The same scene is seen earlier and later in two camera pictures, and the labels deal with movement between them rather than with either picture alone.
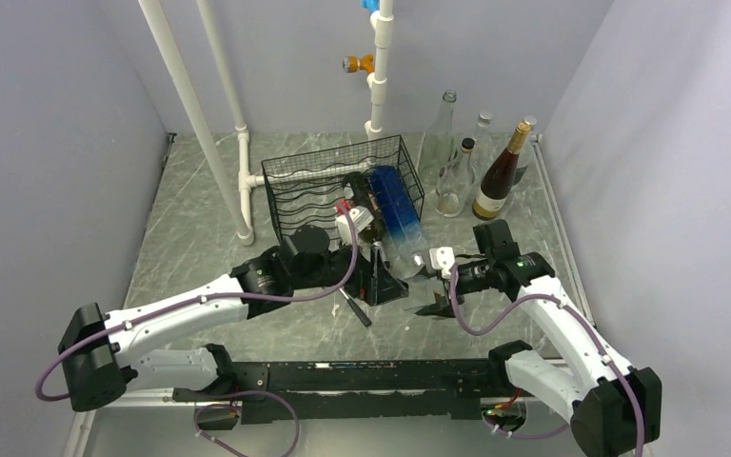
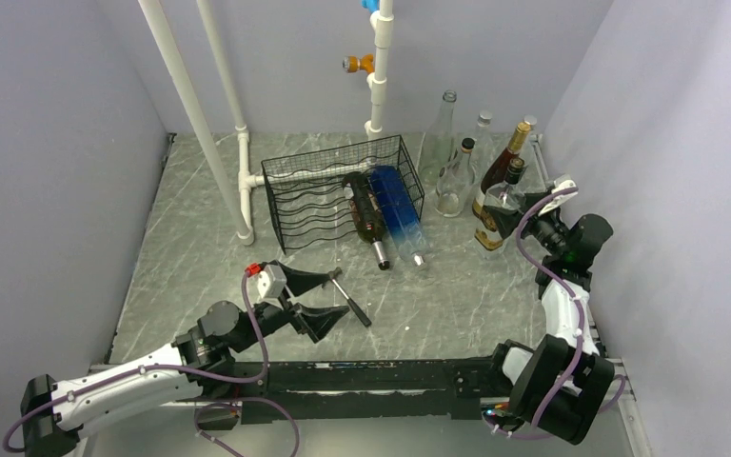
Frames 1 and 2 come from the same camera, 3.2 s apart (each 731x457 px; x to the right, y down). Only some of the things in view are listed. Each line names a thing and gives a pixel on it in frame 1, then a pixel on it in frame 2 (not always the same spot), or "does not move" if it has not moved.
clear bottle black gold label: [437, 145] does not move
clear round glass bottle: [483, 154] does not move
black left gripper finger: [385, 286] to [302, 282]
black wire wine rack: [305, 189] does not move
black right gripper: [438, 308] to [505, 221]
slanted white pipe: [187, 88] does not move
